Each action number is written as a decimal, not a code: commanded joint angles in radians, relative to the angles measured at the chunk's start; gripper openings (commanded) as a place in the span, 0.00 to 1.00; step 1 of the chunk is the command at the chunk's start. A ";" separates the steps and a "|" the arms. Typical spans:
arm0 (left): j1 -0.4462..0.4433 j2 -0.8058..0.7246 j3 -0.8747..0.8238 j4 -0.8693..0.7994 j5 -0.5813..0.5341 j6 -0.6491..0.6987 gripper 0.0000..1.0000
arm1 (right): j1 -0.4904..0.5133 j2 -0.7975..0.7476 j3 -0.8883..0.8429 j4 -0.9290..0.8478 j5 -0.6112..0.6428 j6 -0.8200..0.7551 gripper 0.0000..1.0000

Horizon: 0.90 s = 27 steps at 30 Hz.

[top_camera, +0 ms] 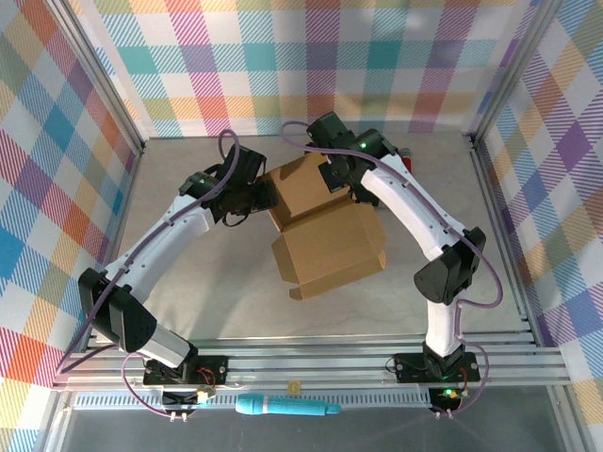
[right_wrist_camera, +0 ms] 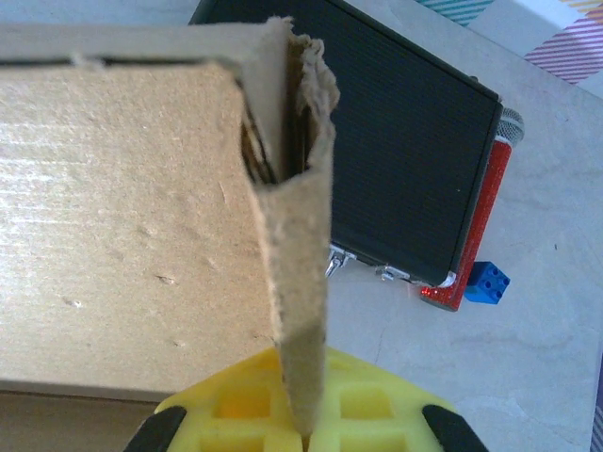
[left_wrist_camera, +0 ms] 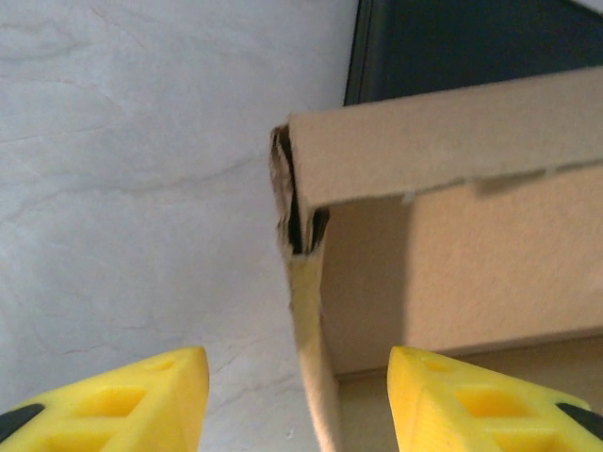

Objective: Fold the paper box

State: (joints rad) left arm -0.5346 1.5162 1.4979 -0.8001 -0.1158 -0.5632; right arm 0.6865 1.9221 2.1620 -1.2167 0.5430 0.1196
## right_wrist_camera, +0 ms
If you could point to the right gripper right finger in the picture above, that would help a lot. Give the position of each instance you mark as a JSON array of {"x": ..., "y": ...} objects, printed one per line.
[{"x": 377, "y": 414}]

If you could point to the black ribbed carry case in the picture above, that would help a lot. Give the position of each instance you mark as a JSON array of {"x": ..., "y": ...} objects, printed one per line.
[{"x": 400, "y": 165}]

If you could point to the brown cardboard box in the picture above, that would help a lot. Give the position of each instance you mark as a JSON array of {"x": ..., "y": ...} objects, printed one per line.
[{"x": 132, "y": 212}]

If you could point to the blue toy brick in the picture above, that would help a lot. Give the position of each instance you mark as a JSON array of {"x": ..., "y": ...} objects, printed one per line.
[{"x": 487, "y": 285}]

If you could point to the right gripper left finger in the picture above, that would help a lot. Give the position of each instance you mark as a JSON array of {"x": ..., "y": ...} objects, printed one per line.
[{"x": 235, "y": 414}]

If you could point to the red glitter microphone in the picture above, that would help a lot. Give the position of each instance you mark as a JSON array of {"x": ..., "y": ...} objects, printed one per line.
[{"x": 485, "y": 212}]

